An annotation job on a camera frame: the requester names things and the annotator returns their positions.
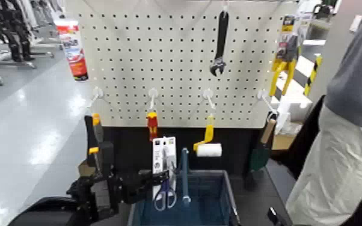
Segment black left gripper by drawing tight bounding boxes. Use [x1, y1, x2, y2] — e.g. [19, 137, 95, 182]
[119, 170, 171, 204]

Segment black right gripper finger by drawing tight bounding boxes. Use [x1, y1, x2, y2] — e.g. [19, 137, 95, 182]
[230, 205, 242, 226]
[266, 206, 290, 226]

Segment blue scissors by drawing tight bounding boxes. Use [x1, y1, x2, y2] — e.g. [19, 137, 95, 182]
[152, 136, 178, 212]

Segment blue crate grey rim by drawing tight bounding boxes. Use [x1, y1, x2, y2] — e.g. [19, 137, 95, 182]
[126, 147, 242, 226]

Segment red yellow screwdriver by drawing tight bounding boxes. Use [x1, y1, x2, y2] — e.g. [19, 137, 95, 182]
[146, 111, 159, 141]

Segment brown cardboard piece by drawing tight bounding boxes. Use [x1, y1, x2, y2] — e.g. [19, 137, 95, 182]
[78, 159, 96, 177]

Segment brown cardboard box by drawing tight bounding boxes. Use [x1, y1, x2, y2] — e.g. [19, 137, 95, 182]
[272, 133, 296, 151]

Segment person grey shirt white apron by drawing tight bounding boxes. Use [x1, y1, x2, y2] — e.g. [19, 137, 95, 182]
[285, 0, 362, 226]

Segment beige pegboard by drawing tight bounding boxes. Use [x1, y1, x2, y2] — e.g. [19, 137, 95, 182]
[64, 0, 298, 129]

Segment white foam blocks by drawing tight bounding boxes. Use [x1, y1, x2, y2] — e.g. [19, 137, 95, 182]
[269, 94, 313, 135]

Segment white red caulk tube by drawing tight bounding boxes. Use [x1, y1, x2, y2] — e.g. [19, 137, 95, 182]
[54, 18, 89, 81]

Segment black adjustable wrench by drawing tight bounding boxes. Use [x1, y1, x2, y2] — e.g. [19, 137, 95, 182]
[209, 10, 230, 77]

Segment yellow pliers in package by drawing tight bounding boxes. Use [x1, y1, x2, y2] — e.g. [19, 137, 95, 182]
[268, 14, 300, 97]

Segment black background robot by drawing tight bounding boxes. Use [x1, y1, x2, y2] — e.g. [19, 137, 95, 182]
[0, 0, 36, 63]

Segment black appliance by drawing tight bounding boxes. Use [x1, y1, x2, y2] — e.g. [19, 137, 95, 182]
[311, 3, 335, 20]

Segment paint roller yellow handle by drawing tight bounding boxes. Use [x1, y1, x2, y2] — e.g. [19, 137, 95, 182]
[192, 114, 223, 158]

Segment green trowel wooden handle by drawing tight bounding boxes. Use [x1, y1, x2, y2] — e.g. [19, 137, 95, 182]
[250, 118, 277, 173]

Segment paintbrush grey orange handle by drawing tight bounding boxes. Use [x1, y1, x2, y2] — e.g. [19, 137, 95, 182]
[87, 112, 106, 173]

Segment yellow black striped post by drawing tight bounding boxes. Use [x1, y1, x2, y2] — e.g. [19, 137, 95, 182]
[303, 54, 323, 97]

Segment white wall switch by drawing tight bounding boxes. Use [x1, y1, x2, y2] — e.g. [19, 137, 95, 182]
[349, 14, 362, 34]

